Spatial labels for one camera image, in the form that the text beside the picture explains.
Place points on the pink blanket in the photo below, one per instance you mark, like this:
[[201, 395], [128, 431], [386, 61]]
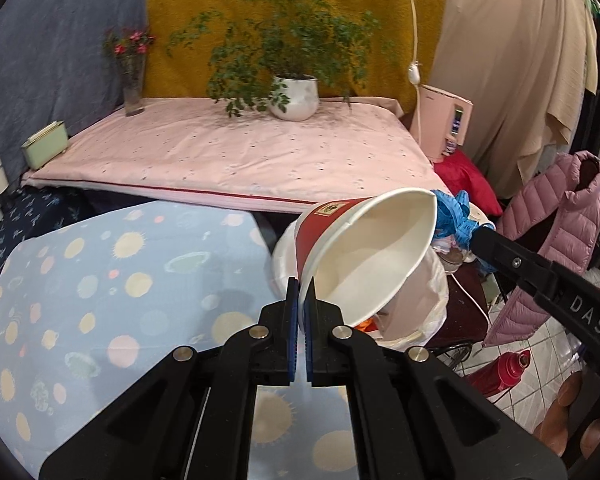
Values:
[[230, 160]]

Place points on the grey blue wall cloth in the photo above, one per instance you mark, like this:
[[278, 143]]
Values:
[[55, 60]]

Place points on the green plant in white pot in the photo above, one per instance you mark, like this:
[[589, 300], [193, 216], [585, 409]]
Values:
[[295, 100]]

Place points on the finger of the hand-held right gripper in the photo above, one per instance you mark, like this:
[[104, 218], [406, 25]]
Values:
[[540, 280]]

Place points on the person's right hand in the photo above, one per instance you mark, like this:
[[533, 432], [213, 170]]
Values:
[[565, 402]]

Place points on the blue spotted tablecloth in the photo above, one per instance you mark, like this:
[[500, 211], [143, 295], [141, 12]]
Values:
[[80, 285]]

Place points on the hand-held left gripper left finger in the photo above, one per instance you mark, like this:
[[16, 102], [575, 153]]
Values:
[[292, 335]]

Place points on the mustard yellow wall cloth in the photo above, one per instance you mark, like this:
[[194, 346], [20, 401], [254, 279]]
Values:
[[190, 0]]

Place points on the pink puffer jacket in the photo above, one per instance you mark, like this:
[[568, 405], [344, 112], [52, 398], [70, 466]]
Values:
[[555, 220]]

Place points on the pink water dispenser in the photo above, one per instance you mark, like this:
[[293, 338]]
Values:
[[435, 125]]

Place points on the navy printed cloth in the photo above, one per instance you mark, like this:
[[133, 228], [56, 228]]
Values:
[[30, 210]]

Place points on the beige curtain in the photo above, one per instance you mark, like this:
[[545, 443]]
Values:
[[505, 60]]

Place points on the red cushion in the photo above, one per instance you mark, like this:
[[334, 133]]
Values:
[[465, 175]]

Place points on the bin with white bag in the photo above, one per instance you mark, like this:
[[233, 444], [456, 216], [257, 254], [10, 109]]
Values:
[[430, 300]]

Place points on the dark maroon cloth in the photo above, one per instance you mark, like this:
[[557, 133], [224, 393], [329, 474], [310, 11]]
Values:
[[465, 320]]

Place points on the glass vase with red flowers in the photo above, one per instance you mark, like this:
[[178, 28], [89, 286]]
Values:
[[132, 95]]

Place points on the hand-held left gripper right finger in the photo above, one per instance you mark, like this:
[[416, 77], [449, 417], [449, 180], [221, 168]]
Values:
[[308, 342]]

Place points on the red thermos flask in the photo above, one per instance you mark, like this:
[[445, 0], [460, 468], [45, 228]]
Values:
[[500, 372]]

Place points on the pale green box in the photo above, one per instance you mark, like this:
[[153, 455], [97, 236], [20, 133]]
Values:
[[45, 147]]

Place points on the red paper bucket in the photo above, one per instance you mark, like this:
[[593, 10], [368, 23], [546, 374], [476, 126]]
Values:
[[375, 260]]

